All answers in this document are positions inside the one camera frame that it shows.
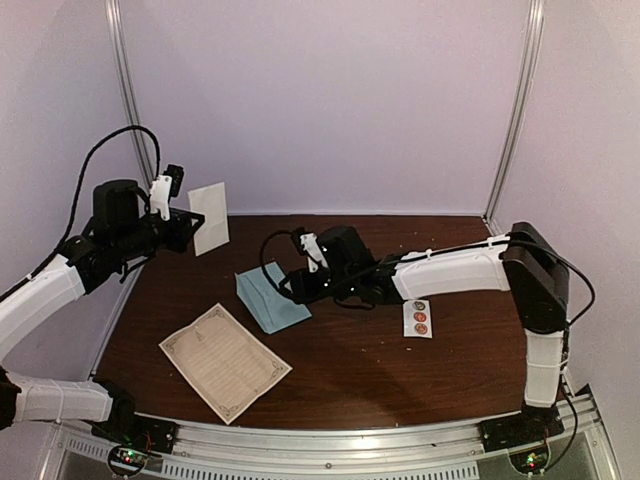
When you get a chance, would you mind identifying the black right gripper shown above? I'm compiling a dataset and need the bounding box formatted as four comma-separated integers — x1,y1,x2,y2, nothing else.
280,266,357,305

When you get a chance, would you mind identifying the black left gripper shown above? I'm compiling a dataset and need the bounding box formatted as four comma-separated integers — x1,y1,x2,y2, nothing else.
114,209,204,263

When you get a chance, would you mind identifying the light blue envelope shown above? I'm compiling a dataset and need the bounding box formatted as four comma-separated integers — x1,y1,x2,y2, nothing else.
235,267,312,334

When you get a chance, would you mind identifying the beige ornate letter paper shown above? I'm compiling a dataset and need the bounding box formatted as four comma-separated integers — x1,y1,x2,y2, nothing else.
188,182,230,256

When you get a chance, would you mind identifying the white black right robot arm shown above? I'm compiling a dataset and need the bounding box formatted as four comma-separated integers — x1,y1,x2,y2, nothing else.
272,222,569,442

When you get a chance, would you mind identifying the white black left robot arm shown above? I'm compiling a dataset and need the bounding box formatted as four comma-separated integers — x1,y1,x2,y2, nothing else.
1,175,205,444

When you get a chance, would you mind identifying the sticker sheet with three seals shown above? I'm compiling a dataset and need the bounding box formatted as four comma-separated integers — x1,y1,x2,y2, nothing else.
402,299,433,338

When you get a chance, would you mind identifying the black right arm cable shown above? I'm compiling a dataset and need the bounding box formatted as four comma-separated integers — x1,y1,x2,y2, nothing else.
259,229,306,296

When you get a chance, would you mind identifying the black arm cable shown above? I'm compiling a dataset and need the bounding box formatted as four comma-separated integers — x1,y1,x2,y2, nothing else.
0,124,166,301
259,229,306,296

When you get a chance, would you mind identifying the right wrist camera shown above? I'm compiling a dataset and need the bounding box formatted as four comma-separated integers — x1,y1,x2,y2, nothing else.
292,227,329,273

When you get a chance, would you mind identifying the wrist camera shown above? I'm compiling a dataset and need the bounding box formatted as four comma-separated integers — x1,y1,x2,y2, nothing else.
149,164,184,221
292,227,329,273

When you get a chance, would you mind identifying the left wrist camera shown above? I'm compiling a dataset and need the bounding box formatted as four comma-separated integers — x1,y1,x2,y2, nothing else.
149,164,184,221

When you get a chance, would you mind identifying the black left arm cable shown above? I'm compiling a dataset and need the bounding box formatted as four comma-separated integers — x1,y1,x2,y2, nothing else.
0,124,166,301

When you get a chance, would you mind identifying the front aluminium rail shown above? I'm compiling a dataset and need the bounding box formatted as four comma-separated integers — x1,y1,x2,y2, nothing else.
36,392,622,479

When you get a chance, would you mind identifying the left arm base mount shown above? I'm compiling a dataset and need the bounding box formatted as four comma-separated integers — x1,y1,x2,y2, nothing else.
87,414,178,479

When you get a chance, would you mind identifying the left aluminium frame post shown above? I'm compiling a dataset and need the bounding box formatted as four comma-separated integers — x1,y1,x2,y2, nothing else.
104,0,155,187

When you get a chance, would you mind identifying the aluminium frame post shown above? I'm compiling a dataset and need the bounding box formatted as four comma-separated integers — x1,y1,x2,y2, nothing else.
483,0,545,234
104,0,155,187

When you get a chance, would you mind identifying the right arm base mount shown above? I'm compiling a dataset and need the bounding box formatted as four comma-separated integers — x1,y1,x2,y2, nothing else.
479,408,564,476

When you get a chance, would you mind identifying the right aluminium frame post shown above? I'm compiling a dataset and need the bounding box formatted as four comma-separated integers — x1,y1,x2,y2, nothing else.
483,0,545,234

